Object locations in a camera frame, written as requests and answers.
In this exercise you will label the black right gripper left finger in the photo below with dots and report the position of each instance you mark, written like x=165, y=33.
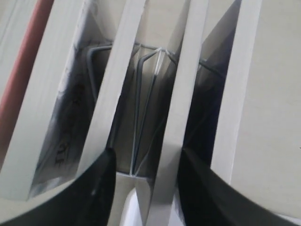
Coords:
x=85, y=202

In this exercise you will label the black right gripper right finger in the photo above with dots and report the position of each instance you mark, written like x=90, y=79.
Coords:
x=207, y=200

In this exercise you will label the blue moon cover book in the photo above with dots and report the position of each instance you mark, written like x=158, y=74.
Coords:
x=220, y=86

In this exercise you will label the black spine white-title book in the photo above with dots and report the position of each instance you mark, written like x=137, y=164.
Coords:
x=165, y=181

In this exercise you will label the black spine thin book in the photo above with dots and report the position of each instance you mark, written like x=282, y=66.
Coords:
x=112, y=84

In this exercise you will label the red teal spine book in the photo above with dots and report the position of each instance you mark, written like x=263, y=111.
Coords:
x=22, y=24

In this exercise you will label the white grey spine book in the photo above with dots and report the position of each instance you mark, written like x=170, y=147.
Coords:
x=47, y=147

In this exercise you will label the white plastic tray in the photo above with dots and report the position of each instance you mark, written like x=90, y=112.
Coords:
x=131, y=215

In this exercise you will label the white wire book rack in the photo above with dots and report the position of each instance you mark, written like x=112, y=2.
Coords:
x=139, y=73

